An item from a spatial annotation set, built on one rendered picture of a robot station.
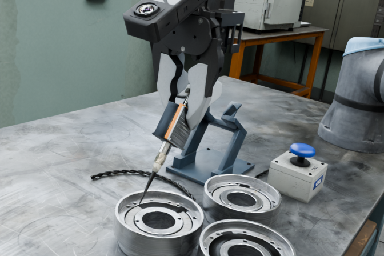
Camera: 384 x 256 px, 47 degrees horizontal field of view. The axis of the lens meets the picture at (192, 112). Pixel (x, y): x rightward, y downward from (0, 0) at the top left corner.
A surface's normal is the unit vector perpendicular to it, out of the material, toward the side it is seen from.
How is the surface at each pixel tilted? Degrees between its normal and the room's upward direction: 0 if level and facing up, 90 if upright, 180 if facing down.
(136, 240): 90
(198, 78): 90
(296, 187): 90
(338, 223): 0
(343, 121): 72
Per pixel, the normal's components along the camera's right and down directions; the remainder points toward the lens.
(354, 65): -0.87, 0.04
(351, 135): -0.35, -0.06
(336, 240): 0.13, -0.94
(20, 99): 0.81, 0.28
